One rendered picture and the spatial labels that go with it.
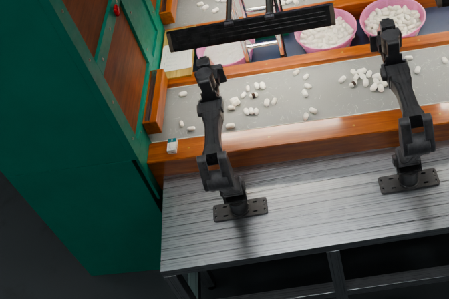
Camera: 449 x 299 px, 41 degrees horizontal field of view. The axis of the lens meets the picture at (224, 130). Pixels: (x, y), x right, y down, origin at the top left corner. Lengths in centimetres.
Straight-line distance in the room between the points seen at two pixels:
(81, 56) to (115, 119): 29
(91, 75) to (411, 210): 114
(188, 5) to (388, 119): 125
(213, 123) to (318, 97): 62
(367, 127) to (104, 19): 101
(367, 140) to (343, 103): 20
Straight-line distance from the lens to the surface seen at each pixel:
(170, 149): 229
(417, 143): 180
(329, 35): 262
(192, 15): 293
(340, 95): 236
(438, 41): 251
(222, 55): 266
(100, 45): 206
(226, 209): 218
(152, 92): 242
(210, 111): 191
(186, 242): 216
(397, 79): 189
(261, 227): 212
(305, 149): 222
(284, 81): 245
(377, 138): 221
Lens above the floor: 245
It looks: 47 degrees down
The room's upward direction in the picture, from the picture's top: 20 degrees counter-clockwise
